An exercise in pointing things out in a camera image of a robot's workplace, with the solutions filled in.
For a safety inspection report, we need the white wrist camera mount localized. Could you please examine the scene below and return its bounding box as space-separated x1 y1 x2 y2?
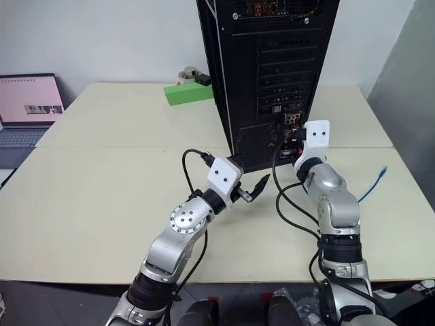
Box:
207 157 244 209
293 119 332 170

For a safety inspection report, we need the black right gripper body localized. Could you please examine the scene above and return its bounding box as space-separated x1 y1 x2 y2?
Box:
287 125 309 146

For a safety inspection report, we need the clear tape roll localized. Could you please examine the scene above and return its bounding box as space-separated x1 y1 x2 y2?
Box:
177 65 200 86

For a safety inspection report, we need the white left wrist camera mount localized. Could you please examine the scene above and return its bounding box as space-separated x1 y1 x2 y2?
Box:
207 157 244 209

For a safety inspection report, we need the open laptop with pink screen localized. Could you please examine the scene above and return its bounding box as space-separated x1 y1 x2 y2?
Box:
0 72 67 170

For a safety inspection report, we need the black computer tower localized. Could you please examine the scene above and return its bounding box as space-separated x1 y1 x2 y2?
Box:
196 0 341 174

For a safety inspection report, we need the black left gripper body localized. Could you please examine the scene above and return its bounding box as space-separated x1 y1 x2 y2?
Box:
230 182 255 204

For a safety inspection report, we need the blue ethernet cable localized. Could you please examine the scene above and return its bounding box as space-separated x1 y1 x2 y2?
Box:
358 166 389 204

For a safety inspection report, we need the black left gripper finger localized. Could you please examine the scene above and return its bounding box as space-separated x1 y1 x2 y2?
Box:
249 173 271 201

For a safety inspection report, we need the green rectangular block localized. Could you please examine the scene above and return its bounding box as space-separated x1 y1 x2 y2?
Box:
163 82 213 107

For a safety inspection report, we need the grey partition panel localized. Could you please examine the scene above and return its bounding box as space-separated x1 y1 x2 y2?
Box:
366 16 435 213

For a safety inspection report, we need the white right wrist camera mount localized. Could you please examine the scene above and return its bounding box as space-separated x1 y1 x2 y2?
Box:
293 119 332 170

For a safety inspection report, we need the clear plastic bag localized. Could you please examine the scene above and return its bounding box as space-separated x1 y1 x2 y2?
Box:
271 287 322 326

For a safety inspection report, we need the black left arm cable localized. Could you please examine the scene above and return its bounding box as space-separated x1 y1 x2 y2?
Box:
162 149 216 326

